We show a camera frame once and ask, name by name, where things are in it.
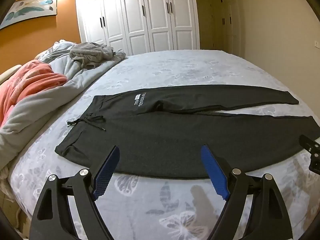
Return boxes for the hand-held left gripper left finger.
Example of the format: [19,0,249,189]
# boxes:
[29,145,121,240]

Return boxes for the cream headboard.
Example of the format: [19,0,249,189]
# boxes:
[0,64,23,86]

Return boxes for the white wardrobe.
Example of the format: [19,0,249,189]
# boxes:
[76,0,201,55]

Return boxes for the feather wall picture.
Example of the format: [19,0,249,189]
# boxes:
[0,0,58,31]

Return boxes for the orange pink blanket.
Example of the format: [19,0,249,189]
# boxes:
[0,60,68,128]

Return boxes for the bed with butterfly print sheet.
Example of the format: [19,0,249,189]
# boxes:
[7,49,320,240]

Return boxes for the light grey duvet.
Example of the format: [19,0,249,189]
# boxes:
[0,40,128,170]

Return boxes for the dark grey pants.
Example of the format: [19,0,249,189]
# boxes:
[55,85,314,179]

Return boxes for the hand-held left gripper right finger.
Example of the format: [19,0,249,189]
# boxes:
[201,144,293,240]

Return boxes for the crumpled grey garment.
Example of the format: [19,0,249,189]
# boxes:
[70,42,127,69]

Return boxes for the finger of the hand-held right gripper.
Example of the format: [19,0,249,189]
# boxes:
[299,134,320,173]

